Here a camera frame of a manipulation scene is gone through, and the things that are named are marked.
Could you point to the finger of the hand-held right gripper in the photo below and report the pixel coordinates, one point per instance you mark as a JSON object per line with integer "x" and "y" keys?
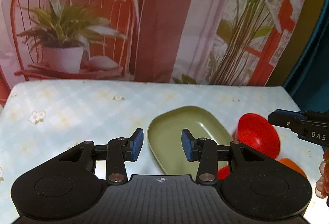
{"x": 290, "y": 123}
{"x": 317, "y": 115}

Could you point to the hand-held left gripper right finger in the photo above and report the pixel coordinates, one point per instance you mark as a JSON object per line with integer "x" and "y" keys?
{"x": 186, "y": 143}

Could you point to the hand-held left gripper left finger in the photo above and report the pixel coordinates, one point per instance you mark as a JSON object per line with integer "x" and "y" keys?
{"x": 138, "y": 142}

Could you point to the green rectangular plate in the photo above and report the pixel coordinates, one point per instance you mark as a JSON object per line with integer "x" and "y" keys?
{"x": 180, "y": 131}

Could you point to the red bowl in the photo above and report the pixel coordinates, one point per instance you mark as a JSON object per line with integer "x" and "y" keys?
{"x": 224, "y": 173}
{"x": 257, "y": 134}

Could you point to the person's right hand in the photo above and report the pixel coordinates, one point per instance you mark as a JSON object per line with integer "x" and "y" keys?
{"x": 323, "y": 177}

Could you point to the orange bowl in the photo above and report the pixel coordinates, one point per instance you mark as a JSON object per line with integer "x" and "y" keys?
{"x": 293, "y": 166}

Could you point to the teal curtain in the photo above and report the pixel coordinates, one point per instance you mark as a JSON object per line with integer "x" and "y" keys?
{"x": 313, "y": 59}

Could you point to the floral checked tablecloth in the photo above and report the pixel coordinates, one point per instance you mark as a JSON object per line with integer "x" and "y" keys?
{"x": 77, "y": 116}

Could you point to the printed plant backdrop cloth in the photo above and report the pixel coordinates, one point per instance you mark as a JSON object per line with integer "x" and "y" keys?
{"x": 102, "y": 20}

